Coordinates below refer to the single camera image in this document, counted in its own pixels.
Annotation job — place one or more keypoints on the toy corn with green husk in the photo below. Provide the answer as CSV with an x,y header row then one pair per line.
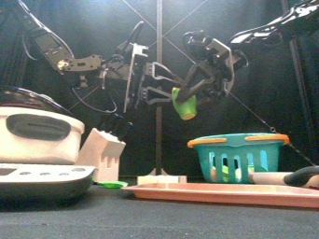
x,y
184,107

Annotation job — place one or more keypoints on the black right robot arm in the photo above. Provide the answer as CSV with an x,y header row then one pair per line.
x,y
290,21

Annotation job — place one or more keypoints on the white toy knife block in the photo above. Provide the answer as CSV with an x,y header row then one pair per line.
x,y
102,152

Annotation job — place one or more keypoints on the green toy food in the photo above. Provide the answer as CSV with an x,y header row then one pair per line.
x,y
224,172

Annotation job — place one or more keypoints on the small white box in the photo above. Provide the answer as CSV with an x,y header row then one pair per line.
x,y
162,179

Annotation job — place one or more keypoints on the black pot lid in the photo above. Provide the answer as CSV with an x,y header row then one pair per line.
x,y
24,98

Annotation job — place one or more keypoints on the flat green toy piece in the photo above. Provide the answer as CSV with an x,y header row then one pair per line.
x,y
111,184

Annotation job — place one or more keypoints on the pink plastic tray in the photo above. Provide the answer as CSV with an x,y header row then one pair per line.
x,y
224,193

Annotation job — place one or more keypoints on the white toy cooker base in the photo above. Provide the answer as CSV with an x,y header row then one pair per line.
x,y
41,182

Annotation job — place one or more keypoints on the metal frame pole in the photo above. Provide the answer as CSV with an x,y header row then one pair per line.
x,y
159,140

